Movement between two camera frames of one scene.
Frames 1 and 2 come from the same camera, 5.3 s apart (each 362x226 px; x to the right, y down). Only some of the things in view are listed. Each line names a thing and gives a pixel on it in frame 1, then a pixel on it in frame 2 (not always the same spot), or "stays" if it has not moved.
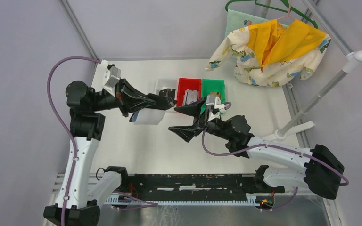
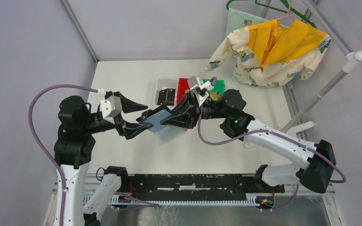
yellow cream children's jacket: (267, 54) stays
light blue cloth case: (166, 99) to (155, 117)
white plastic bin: (162, 84) stays
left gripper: (124, 94) to (129, 128)
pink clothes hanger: (288, 13) stays
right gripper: (188, 132) to (188, 119)
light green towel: (236, 20) stays
